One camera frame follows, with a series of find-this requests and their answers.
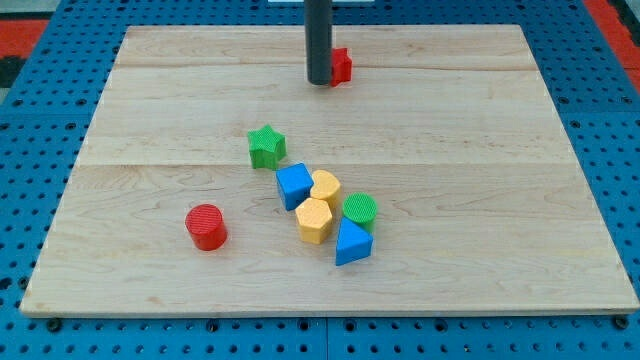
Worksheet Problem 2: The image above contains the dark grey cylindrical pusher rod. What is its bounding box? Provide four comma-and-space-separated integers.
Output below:
303, 0, 333, 85

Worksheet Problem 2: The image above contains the red star block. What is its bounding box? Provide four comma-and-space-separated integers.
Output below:
330, 48, 353, 87

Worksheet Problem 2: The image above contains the green star block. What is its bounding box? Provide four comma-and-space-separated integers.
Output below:
247, 124, 287, 170

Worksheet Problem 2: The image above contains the blue cube block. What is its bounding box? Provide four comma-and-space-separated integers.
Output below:
276, 163, 314, 211

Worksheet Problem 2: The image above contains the yellow heart block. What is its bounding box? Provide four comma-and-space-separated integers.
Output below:
310, 169, 342, 210

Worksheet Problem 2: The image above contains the wooden board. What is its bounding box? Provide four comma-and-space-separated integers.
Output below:
20, 25, 639, 318

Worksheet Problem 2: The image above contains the green cylinder block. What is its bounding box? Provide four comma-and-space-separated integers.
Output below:
342, 192, 378, 233

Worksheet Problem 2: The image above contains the yellow hexagon block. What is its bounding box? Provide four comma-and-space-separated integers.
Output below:
295, 197, 333, 245

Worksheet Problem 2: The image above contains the blue triangle block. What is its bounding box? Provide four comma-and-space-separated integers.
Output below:
335, 217, 374, 266

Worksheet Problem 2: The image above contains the red cylinder block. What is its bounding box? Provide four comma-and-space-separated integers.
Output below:
185, 204, 228, 251

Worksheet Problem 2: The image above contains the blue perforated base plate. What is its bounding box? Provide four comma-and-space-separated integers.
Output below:
1, 0, 639, 359

